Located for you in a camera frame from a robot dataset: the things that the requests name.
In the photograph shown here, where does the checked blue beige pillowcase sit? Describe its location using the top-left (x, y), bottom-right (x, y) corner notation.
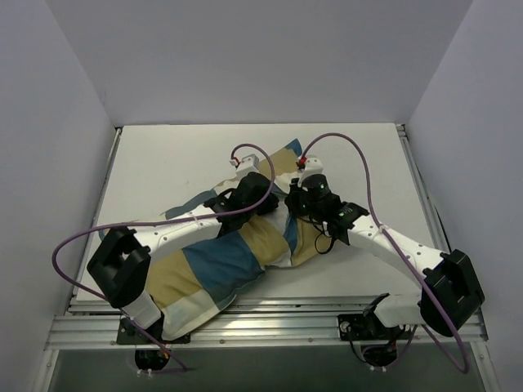
top-left (145, 140), bottom-right (334, 341)

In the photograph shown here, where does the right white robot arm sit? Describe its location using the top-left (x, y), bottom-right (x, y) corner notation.
top-left (285, 174), bottom-right (485, 337)

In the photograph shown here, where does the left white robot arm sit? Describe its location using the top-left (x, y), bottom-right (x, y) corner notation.
top-left (87, 171), bottom-right (278, 342)

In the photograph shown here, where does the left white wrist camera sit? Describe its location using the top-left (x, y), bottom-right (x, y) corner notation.
top-left (229, 154), bottom-right (260, 175)

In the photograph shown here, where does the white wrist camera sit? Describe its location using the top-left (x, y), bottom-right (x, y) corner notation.
top-left (297, 155), bottom-right (324, 188)
top-left (229, 154), bottom-right (260, 175)

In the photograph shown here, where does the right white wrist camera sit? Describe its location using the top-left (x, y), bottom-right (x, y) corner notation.
top-left (297, 155), bottom-right (324, 188)

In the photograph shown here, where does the thin black cable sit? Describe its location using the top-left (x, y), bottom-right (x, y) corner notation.
top-left (313, 220), bottom-right (340, 256)

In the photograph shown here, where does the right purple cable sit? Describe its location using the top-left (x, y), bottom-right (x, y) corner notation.
top-left (297, 132), bottom-right (467, 375)

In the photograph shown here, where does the purple cable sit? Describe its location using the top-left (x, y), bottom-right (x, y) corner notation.
top-left (297, 132), bottom-right (467, 375)
top-left (52, 143), bottom-right (275, 375)

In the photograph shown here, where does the aluminium rail frame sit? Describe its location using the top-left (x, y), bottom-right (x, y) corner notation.
top-left (32, 122), bottom-right (502, 392)

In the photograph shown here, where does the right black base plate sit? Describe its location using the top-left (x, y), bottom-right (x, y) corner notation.
top-left (337, 313), bottom-right (410, 341)

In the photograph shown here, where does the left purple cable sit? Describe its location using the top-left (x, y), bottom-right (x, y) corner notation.
top-left (52, 143), bottom-right (275, 375)

